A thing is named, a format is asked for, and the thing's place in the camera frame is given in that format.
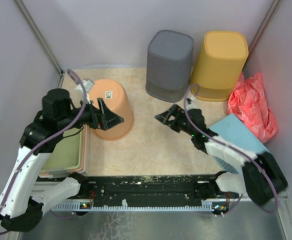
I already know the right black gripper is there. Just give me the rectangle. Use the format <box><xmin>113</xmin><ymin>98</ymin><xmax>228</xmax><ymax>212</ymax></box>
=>
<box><xmin>154</xmin><ymin>103</ymin><xmax>195</xmax><ymax>137</ymax></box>

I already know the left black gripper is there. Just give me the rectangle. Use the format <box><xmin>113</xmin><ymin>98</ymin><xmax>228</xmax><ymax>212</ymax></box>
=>
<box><xmin>58</xmin><ymin>96</ymin><xmax>125</xmax><ymax>131</ymax></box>

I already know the orange capybara bucket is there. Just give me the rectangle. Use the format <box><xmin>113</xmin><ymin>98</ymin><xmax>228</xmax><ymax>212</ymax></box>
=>
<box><xmin>89</xmin><ymin>79</ymin><xmax>134</xmax><ymax>141</ymax></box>

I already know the grey mesh bin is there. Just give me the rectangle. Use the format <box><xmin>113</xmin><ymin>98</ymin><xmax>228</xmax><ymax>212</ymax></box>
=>
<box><xmin>145</xmin><ymin>29</ymin><xmax>194</xmax><ymax>103</ymax></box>

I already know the blue plastic basket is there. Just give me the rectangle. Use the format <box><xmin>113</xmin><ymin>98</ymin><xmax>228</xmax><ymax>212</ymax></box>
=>
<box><xmin>208</xmin><ymin>114</ymin><xmax>269</xmax><ymax>175</ymax></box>

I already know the yellow mesh bin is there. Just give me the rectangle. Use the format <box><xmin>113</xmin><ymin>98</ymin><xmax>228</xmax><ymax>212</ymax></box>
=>
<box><xmin>190</xmin><ymin>30</ymin><xmax>249</xmax><ymax>102</ymax></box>

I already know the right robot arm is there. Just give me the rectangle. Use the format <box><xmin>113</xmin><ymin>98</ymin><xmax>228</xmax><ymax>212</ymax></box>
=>
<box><xmin>154</xmin><ymin>104</ymin><xmax>288</xmax><ymax>206</ymax></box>

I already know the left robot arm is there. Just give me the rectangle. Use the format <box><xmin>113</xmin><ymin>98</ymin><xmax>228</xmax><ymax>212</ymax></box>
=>
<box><xmin>0</xmin><ymin>88</ymin><xmax>124</xmax><ymax>233</ymax></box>

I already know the green plastic basket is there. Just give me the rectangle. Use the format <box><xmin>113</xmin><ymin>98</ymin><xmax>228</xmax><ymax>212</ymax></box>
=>
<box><xmin>39</xmin><ymin>124</ymin><xmax>85</xmax><ymax>173</ymax></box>

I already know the red plastic bag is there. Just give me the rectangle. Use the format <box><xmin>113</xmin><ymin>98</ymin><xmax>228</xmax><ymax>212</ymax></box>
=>
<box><xmin>226</xmin><ymin>72</ymin><xmax>279</xmax><ymax>144</ymax></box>

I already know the pink plastic basket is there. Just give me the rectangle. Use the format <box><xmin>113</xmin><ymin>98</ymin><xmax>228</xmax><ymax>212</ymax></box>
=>
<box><xmin>39</xmin><ymin>124</ymin><xmax>91</xmax><ymax>178</ymax></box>

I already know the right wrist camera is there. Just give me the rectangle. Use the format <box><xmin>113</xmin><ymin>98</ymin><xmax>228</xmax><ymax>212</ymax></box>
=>
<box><xmin>184</xmin><ymin>96</ymin><xmax>199</xmax><ymax>112</ymax></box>

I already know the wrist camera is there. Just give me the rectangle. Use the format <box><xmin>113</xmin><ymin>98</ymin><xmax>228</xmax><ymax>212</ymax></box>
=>
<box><xmin>184</xmin><ymin>96</ymin><xmax>199</xmax><ymax>112</ymax></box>
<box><xmin>75</xmin><ymin>78</ymin><xmax>95</xmax><ymax>95</ymax></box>

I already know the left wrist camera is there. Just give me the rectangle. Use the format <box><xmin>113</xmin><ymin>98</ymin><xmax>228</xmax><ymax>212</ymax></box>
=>
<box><xmin>75</xmin><ymin>78</ymin><xmax>95</xmax><ymax>95</ymax></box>

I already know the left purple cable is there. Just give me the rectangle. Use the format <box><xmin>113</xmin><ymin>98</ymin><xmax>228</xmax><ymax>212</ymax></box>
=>
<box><xmin>0</xmin><ymin>68</ymin><xmax>89</xmax><ymax>236</ymax></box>

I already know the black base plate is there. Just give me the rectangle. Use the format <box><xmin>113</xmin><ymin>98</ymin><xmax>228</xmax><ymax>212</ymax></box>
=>
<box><xmin>75</xmin><ymin>174</ymin><xmax>239</xmax><ymax>208</ymax></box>

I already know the grey cable duct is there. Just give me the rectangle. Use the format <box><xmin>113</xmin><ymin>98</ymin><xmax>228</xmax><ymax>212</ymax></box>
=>
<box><xmin>48</xmin><ymin>198</ymin><xmax>231</xmax><ymax>212</ymax></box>

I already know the aluminium rail frame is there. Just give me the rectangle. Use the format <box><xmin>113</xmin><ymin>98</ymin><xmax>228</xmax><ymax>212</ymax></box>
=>
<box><xmin>6</xmin><ymin>194</ymin><xmax>292</xmax><ymax>240</ymax></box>

